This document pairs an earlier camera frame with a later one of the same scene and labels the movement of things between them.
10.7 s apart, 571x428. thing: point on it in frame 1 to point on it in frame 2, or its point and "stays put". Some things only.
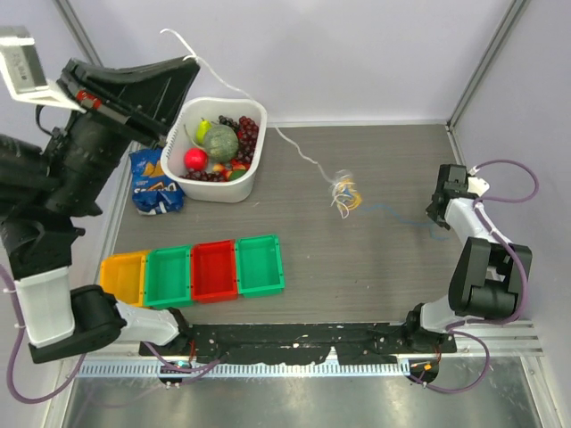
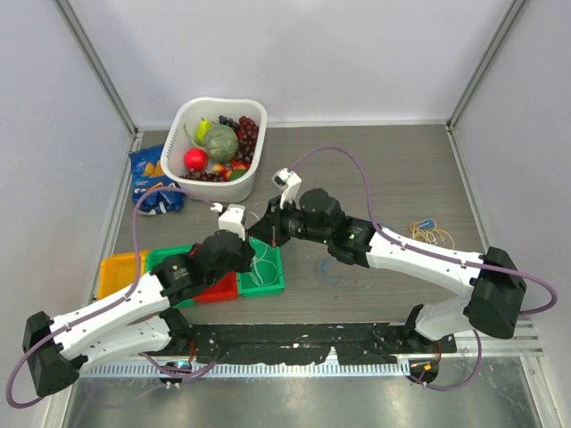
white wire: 344,195 to 261,271
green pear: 202,127 stays put
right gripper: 434,216 to 269,229
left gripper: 106,90 to 246,256
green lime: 236,174 stays put
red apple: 195,159 stays put
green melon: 221,144 stays put
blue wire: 402,219 to 324,264
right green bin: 260,266 stays put
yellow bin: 122,276 stays put
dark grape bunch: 225,120 stays put
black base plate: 359,343 stays put
